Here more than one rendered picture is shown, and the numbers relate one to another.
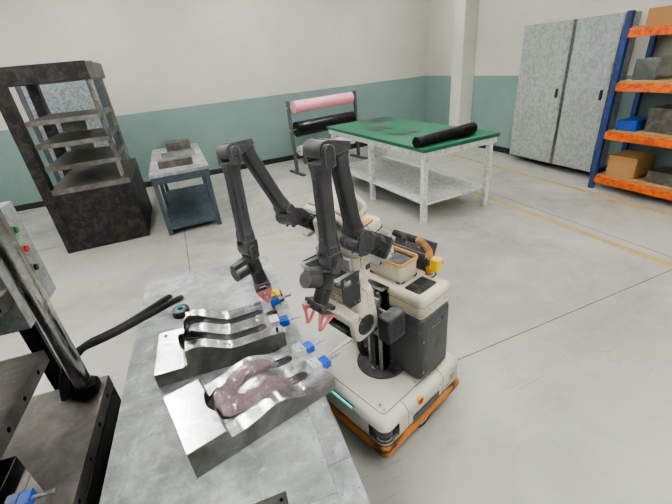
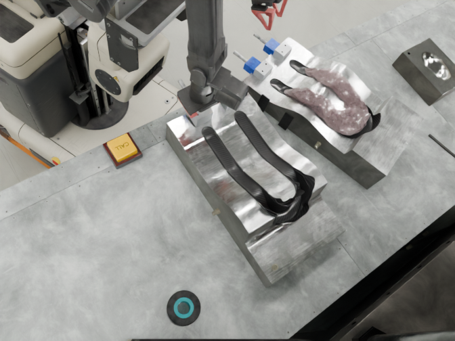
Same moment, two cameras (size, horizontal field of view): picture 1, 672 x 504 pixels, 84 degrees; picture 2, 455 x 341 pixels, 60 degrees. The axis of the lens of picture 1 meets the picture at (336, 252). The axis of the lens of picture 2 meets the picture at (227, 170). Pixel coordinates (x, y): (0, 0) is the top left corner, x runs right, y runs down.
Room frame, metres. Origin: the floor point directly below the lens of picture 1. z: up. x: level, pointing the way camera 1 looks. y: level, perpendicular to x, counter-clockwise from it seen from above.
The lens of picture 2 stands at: (1.60, 0.84, 1.82)
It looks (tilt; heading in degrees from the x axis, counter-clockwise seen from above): 64 degrees down; 231
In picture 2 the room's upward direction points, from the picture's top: 23 degrees clockwise
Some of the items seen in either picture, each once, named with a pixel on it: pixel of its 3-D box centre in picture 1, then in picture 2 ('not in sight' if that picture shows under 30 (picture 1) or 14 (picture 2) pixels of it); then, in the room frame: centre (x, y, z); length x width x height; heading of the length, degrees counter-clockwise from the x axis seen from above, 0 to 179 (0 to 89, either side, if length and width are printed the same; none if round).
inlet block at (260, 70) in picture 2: (309, 346); (250, 63); (1.12, 0.14, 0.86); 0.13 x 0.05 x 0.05; 124
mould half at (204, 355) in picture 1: (220, 334); (256, 177); (1.24, 0.51, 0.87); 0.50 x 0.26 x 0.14; 107
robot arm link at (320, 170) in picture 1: (325, 210); not in sight; (1.14, 0.02, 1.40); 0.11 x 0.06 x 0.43; 40
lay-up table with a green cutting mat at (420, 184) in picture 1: (399, 157); not in sight; (5.23, -1.03, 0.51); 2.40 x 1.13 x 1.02; 24
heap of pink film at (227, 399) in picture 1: (250, 381); (333, 97); (0.93, 0.33, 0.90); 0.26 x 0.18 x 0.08; 124
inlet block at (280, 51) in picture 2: (325, 361); (269, 45); (1.03, 0.08, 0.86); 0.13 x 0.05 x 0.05; 124
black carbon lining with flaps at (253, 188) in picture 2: (221, 325); (260, 164); (1.23, 0.50, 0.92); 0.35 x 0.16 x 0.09; 107
